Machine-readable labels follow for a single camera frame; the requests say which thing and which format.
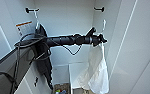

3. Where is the white hanger of shirt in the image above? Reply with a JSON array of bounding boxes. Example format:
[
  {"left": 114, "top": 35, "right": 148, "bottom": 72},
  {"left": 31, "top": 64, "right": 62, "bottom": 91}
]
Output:
[{"left": 101, "top": 19, "right": 108, "bottom": 38}]

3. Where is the white hanger of black garment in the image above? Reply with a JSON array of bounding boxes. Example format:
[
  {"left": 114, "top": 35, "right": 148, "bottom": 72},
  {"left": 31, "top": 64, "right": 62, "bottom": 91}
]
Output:
[{"left": 34, "top": 11, "right": 42, "bottom": 33}]

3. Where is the white shirt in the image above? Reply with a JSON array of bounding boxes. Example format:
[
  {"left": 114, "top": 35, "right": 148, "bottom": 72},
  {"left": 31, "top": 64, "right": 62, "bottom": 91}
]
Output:
[{"left": 73, "top": 42, "right": 111, "bottom": 94}]

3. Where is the black rail bracket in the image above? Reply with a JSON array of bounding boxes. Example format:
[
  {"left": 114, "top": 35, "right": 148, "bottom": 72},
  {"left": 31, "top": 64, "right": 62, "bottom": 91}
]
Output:
[
  {"left": 93, "top": 6, "right": 105, "bottom": 13},
  {"left": 25, "top": 7, "right": 40, "bottom": 14}
]

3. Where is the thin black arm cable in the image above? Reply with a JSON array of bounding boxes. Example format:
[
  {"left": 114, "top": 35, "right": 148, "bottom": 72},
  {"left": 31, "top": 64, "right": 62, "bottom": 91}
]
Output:
[{"left": 13, "top": 33, "right": 54, "bottom": 94}]

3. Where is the orange and white door label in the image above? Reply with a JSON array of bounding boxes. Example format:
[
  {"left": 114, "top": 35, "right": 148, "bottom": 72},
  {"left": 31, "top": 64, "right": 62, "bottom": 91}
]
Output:
[{"left": 15, "top": 21, "right": 34, "bottom": 38}]

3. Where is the white wardrobe door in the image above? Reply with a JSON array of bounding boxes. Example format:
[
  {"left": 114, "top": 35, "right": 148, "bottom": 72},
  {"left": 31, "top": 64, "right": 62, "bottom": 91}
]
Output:
[
  {"left": 105, "top": 0, "right": 150, "bottom": 94},
  {"left": 0, "top": 0, "right": 39, "bottom": 94}
]

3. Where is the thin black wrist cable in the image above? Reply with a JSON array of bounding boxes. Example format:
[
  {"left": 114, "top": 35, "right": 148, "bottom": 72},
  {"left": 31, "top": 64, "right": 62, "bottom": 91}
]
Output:
[{"left": 61, "top": 44, "right": 83, "bottom": 57}]

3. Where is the small black hook on door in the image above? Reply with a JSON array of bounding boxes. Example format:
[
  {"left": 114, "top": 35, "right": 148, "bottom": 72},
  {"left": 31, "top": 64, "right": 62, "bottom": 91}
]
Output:
[{"left": 33, "top": 77, "right": 39, "bottom": 88}]

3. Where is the white inner cabinet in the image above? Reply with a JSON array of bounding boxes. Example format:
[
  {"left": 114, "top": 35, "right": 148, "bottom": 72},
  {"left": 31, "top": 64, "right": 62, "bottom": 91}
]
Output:
[{"left": 68, "top": 63, "right": 92, "bottom": 91}]

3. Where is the wicker storage basket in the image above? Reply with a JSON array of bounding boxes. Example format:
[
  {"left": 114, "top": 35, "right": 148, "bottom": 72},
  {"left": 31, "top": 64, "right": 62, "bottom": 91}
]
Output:
[{"left": 53, "top": 83, "right": 72, "bottom": 94}]

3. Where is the white wardrobe carcass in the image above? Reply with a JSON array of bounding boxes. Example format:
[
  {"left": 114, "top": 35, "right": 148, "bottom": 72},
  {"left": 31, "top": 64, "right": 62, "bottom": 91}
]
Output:
[{"left": 22, "top": 0, "right": 125, "bottom": 94}]

